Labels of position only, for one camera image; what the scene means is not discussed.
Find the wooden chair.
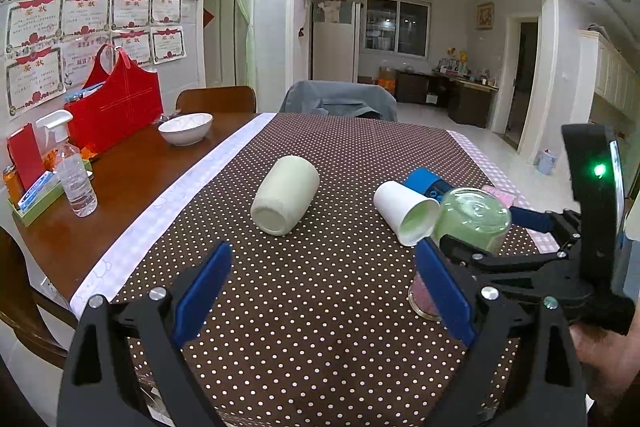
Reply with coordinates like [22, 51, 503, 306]
[0, 229, 77, 369]
[176, 86, 257, 115]

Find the blue trash bin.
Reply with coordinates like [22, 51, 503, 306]
[534, 150, 558, 176]

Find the white ceramic bowl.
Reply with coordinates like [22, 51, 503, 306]
[158, 113, 214, 146]

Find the near wooden chair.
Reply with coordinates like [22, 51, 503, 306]
[0, 229, 77, 369]

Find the window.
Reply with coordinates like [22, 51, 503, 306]
[364, 0, 431, 57]

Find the red bag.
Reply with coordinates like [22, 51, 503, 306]
[64, 43, 163, 155]

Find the pale green ceramic cup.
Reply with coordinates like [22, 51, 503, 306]
[250, 155, 320, 236]

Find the person's right hand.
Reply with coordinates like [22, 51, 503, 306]
[570, 322, 639, 423]

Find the green tissue box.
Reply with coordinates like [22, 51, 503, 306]
[9, 180, 63, 227]

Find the small framed wall picture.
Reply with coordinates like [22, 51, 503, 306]
[475, 2, 495, 30]

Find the grey covered chair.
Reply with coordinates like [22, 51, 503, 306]
[279, 80, 397, 121]

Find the white paper cup green inside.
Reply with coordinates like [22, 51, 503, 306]
[373, 181, 440, 247]

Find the blue black metal can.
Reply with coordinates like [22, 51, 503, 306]
[402, 168, 454, 202]

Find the cream wall cabinet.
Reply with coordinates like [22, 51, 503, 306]
[570, 29, 639, 150]

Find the wooden chair back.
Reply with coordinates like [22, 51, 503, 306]
[176, 86, 257, 115]

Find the pink checkered tablecloth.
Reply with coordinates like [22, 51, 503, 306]
[448, 130, 559, 254]

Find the white refrigerator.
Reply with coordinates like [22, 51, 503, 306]
[311, 1, 362, 83]

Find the pink plastic cup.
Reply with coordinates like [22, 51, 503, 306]
[483, 185, 516, 208]

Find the dark wooden desk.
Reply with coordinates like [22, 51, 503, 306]
[394, 70, 498, 128]

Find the green pink labelled glass cup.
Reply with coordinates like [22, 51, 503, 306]
[406, 186, 513, 322]

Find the clear spray bottle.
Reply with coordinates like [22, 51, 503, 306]
[36, 109, 98, 218]

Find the red booklet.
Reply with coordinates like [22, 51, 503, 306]
[6, 124, 44, 191]

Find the brown polka dot tablecloth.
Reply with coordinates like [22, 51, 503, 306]
[116, 114, 492, 426]

